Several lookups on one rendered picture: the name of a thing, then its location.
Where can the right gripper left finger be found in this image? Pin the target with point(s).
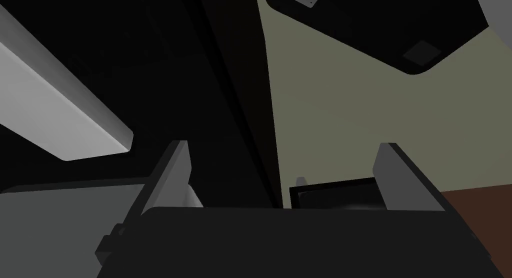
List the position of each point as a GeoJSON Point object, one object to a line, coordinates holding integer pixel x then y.
{"type": "Point", "coordinates": [172, 182]}

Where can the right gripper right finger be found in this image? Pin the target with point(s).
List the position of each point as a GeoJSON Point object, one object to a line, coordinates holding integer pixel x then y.
{"type": "Point", "coordinates": [404, 186]}

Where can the black framed screen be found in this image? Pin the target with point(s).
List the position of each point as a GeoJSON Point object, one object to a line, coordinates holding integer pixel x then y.
{"type": "Point", "coordinates": [340, 196]}

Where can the black tall cupboard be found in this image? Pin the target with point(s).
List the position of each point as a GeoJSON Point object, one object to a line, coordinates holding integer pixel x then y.
{"type": "Point", "coordinates": [192, 78]}

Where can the white flat slab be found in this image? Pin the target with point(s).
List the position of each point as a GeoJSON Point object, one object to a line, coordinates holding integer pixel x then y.
{"type": "Point", "coordinates": [48, 118]}

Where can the black rounded panel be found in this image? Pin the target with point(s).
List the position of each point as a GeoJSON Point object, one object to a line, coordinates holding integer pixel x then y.
{"type": "Point", "coordinates": [384, 26]}

